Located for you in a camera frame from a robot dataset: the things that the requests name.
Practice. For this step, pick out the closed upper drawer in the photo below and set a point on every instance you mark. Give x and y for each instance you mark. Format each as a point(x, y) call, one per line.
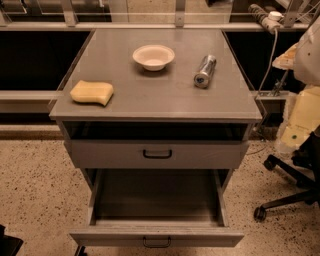
point(112, 154)

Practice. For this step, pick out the grey drawer cabinet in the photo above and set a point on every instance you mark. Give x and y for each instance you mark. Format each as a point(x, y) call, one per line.
point(160, 105)

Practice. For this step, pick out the white paper bowl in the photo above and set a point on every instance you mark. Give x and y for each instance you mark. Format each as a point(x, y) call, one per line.
point(153, 57)

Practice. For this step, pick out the black object bottom left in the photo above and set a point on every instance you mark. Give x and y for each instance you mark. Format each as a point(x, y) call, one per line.
point(9, 245)

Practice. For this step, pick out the silver redbull can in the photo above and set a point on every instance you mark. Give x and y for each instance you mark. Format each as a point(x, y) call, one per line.
point(205, 71)

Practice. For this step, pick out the open lower drawer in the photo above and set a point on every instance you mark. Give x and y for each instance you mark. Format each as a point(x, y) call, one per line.
point(157, 209)

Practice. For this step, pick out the white power strip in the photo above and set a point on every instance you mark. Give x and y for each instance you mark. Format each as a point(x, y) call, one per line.
point(270, 21)

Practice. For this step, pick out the yellow gripper fingers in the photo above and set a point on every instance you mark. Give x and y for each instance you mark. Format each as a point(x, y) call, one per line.
point(286, 60)

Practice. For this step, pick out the yellow sponge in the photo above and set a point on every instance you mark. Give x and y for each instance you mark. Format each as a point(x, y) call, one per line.
point(92, 92)

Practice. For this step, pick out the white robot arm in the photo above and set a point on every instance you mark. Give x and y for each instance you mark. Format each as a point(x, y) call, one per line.
point(303, 58)

